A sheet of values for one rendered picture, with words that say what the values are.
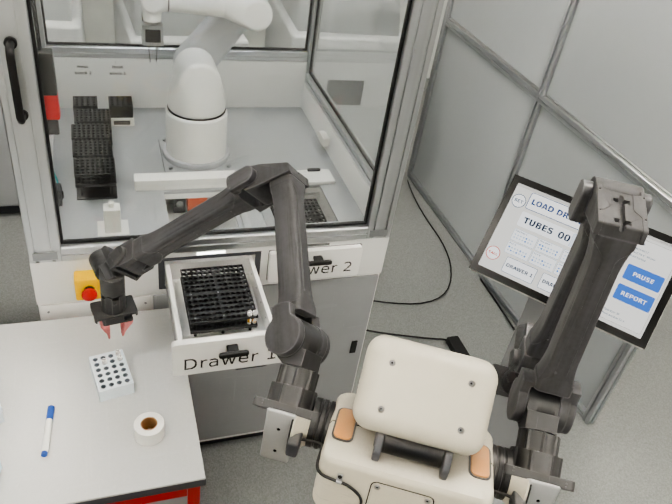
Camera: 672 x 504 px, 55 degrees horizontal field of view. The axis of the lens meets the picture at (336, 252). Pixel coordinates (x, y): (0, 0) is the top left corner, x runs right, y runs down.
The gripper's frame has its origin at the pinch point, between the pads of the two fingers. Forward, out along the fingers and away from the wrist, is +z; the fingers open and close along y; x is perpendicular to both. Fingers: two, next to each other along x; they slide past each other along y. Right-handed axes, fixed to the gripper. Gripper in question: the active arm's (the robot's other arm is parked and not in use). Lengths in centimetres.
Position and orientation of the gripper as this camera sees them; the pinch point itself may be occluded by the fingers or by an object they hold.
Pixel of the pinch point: (115, 333)
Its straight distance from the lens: 175.3
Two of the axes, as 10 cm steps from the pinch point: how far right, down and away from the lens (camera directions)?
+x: 4.5, 5.9, -6.7
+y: -8.8, 1.7, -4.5
